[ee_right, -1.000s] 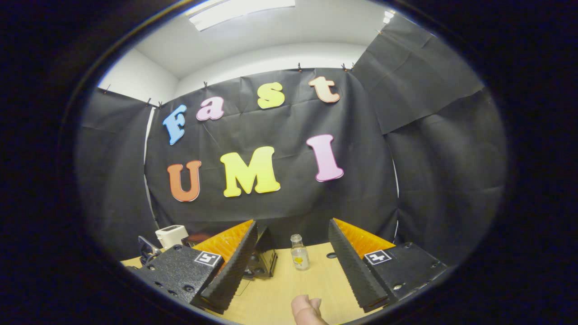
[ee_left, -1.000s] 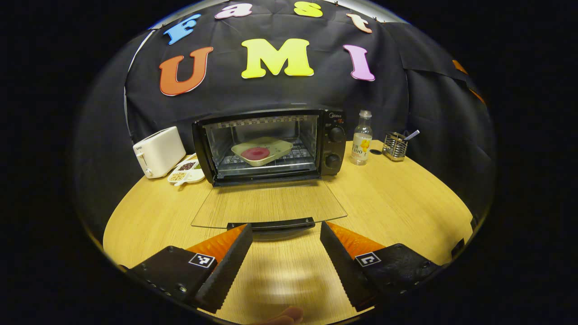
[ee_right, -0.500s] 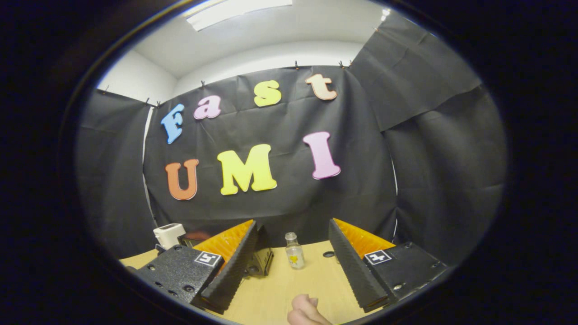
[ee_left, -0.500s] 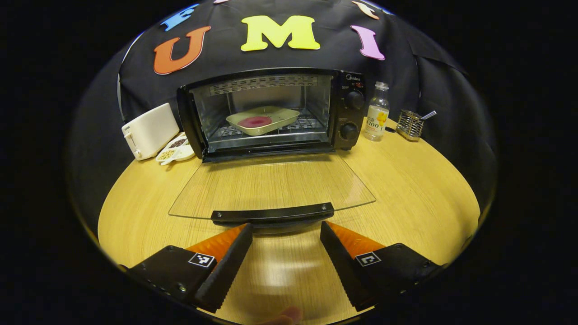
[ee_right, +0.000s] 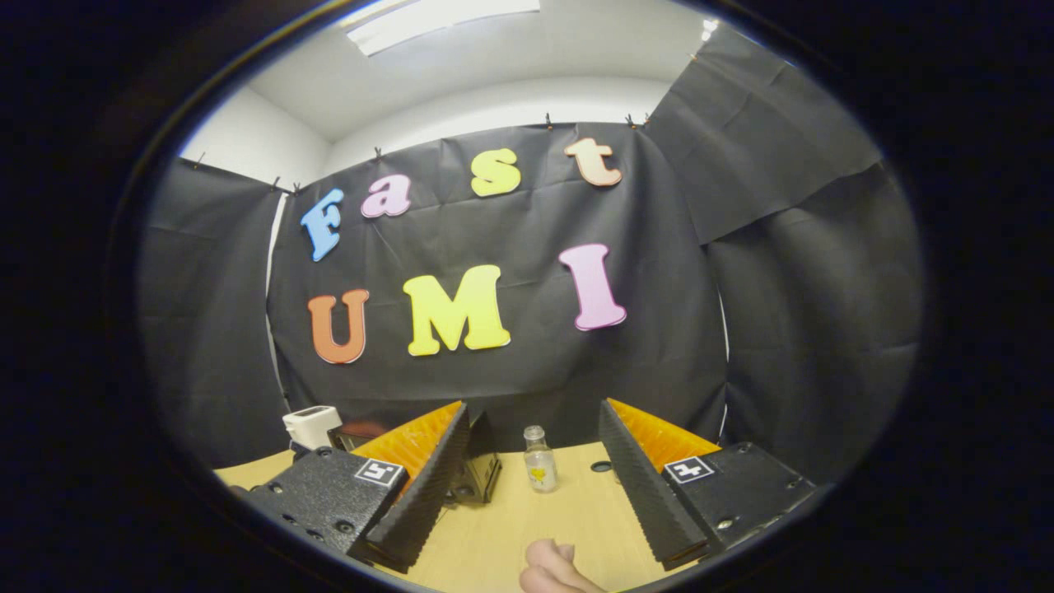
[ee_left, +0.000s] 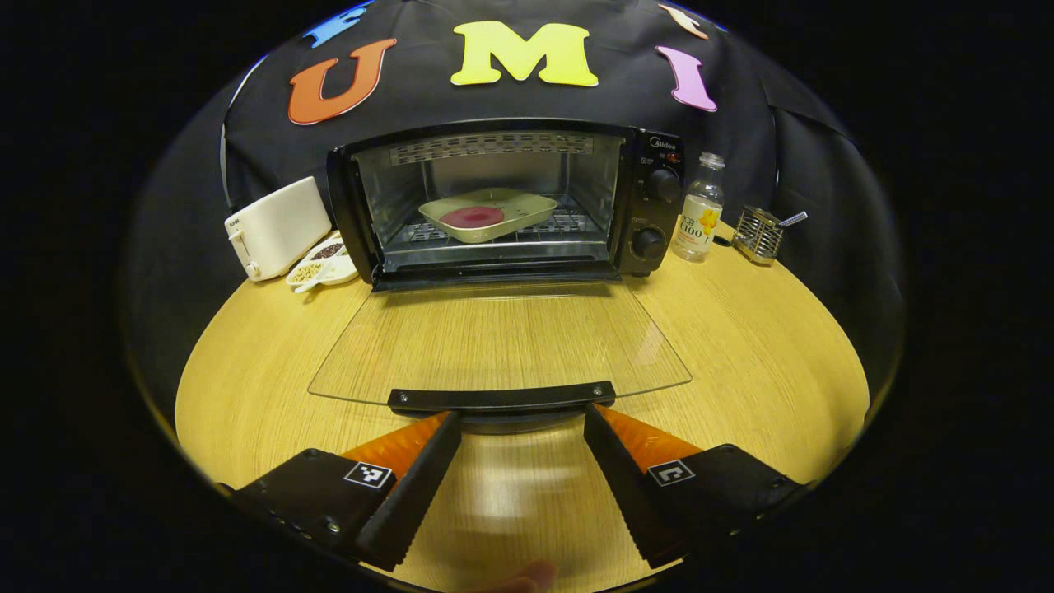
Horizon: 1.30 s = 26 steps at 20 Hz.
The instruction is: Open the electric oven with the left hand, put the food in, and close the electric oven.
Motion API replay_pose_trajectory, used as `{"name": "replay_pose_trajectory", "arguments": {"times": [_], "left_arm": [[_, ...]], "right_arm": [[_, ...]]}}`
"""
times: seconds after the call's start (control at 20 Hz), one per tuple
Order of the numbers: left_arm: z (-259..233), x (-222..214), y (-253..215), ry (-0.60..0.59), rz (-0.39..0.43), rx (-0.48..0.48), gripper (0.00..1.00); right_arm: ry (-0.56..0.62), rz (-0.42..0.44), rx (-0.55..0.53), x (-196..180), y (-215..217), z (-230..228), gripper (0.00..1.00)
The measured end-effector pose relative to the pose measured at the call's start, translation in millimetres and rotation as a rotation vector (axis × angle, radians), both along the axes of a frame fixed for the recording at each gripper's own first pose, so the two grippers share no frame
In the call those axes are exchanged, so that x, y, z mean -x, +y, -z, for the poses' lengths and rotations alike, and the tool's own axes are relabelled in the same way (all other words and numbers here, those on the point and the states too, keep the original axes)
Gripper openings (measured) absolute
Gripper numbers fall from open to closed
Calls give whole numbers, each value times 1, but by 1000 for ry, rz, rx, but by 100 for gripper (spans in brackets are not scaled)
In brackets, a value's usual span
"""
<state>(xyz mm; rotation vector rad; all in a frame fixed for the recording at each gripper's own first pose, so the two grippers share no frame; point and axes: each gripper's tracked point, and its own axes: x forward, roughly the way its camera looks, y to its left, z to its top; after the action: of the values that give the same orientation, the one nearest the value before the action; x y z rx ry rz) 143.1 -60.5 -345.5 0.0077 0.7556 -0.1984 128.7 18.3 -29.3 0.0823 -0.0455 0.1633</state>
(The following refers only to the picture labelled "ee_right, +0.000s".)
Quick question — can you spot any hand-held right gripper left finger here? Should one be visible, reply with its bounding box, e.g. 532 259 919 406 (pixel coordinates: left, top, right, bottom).
241 400 473 576

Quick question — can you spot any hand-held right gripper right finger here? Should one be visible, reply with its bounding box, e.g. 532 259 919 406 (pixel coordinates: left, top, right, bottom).
598 398 818 572

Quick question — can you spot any black electric oven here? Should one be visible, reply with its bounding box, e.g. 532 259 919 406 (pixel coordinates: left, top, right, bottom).
328 412 503 505

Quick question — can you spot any clear glass bottle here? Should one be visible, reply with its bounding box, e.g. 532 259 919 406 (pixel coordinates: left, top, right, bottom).
524 425 559 493

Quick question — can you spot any white toaster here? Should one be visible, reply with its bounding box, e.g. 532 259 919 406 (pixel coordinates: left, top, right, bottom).
282 405 343 451

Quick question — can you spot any black backdrop cloth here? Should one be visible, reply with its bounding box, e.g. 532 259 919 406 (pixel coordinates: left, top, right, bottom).
136 33 923 487

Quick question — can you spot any long ceiling light panel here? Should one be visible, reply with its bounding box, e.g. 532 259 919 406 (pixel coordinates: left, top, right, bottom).
342 0 542 57

